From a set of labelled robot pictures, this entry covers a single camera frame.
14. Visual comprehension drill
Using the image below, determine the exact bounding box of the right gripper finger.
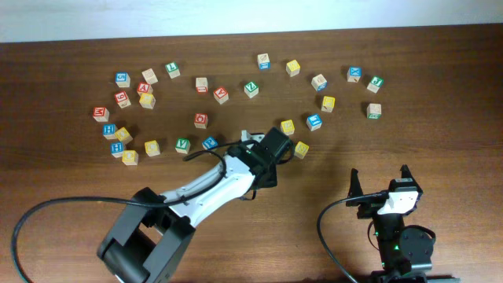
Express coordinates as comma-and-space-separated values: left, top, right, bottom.
347, 168, 363, 198
400, 164, 413, 179

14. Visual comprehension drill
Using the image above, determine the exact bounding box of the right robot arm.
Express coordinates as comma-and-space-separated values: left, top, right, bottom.
348, 164, 436, 282

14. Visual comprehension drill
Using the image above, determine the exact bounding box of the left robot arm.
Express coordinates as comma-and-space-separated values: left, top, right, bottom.
97, 127, 294, 283

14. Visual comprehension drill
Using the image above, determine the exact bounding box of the yellow block centre right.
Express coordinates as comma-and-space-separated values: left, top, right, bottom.
281, 119, 295, 135

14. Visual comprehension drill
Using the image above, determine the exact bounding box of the blue P letter block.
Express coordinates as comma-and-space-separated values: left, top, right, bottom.
202, 136, 218, 150

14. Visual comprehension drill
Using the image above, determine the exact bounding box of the wooden block green side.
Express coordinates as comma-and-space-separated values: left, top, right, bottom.
366, 103, 382, 119

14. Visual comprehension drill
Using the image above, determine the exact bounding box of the blue E letter block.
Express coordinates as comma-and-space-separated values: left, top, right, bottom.
307, 114, 322, 131

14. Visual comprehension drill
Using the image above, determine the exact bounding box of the red Q letter block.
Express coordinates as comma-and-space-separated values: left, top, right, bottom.
194, 113, 208, 129

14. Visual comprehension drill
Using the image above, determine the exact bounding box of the green Z letter block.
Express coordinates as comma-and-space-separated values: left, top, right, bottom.
244, 82, 259, 98

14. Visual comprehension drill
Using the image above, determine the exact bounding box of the green V letter block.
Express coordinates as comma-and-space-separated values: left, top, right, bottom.
175, 138, 191, 154

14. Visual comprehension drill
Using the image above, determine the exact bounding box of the green J letter block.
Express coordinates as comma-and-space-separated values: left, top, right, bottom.
367, 75, 384, 94

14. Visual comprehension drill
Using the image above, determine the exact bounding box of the red A block centre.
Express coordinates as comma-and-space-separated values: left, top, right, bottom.
213, 87, 229, 105

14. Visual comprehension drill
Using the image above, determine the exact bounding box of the red a block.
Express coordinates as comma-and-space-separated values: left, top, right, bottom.
137, 82, 153, 96
213, 87, 229, 105

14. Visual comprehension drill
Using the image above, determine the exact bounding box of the wooden block right of top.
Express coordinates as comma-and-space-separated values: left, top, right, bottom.
311, 74, 328, 91

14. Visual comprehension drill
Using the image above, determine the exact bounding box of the blue X letter block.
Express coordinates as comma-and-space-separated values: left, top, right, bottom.
347, 66, 362, 83

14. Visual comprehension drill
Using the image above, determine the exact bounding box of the yellow block top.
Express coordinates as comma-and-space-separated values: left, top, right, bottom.
286, 60, 300, 77

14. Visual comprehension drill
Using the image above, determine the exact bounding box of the wooden block red side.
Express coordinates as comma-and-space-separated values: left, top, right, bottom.
195, 77, 208, 94

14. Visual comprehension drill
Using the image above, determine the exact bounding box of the wooden block blue side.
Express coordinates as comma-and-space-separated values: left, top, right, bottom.
257, 53, 270, 70

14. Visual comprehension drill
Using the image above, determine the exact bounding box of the yellow block lower left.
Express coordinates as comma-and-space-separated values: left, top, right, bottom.
145, 140, 160, 156

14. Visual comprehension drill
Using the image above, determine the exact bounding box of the yellow block bottom left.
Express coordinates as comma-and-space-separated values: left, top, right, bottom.
122, 150, 139, 166

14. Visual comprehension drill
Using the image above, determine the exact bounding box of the yellow block under A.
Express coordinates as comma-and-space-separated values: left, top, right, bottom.
139, 93, 156, 109

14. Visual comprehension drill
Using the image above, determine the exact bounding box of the green L letter block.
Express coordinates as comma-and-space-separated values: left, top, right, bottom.
165, 61, 181, 79

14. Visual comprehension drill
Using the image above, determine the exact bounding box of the yellow block beside H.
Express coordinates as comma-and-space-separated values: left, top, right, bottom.
114, 127, 133, 145

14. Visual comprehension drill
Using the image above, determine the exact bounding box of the blue H block lower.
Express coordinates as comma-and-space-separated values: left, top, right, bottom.
110, 141, 125, 158

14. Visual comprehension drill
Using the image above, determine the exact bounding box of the blue h block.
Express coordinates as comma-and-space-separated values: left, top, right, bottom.
110, 141, 125, 158
102, 123, 117, 140

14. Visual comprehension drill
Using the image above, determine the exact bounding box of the red A block left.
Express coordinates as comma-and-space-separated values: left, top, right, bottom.
137, 82, 153, 96

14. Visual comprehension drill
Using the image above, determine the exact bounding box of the plain wooden block top left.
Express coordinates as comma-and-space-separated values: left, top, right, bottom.
142, 68, 158, 84

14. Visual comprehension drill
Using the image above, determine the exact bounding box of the blue H block upper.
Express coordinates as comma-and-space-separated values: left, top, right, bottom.
102, 123, 117, 140

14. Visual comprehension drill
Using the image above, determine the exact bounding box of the red 6 block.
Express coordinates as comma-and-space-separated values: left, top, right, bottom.
114, 91, 131, 108

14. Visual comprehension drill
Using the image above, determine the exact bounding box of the blue S block top left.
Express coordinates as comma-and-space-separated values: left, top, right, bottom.
115, 72, 130, 88

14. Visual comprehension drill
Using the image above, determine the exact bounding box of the red W letter block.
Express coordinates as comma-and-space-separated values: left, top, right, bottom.
92, 107, 110, 123

